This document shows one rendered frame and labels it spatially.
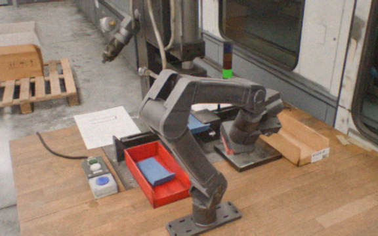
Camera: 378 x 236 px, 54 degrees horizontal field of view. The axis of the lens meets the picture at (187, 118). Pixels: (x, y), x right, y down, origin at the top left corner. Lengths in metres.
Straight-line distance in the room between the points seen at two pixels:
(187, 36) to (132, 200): 0.52
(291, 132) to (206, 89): 0.69
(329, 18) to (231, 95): 0.83
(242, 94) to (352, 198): 0.49
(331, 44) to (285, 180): 0.64
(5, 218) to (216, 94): 2.06
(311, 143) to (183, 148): 0.65
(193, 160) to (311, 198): 0.43
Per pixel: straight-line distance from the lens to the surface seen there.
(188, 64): 1.23
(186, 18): 1.17
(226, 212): 1.04
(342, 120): 1.55
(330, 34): 1.60
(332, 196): 1.16
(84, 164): 1.25
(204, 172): 0.89
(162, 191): 1.13
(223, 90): 0.83
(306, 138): 1.37
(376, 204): 1.18
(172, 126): 0.74
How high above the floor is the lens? 1.60
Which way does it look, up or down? 27 degrees down
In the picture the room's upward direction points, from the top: 2 degrees counter-clockwise
